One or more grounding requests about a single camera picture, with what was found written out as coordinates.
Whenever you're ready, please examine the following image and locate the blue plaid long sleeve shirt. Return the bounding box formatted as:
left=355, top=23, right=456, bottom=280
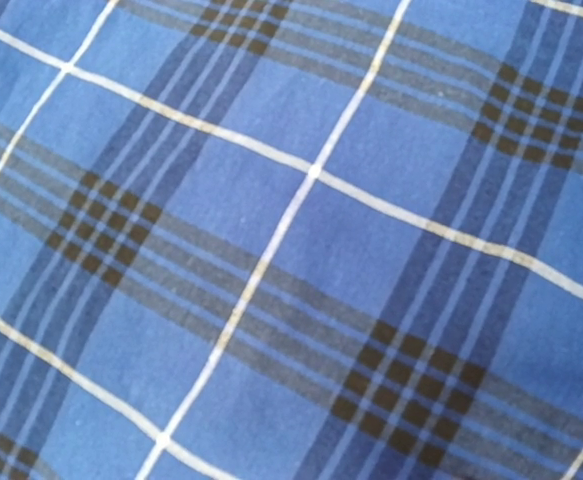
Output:
left=0, top=1, right=583, bottom=479

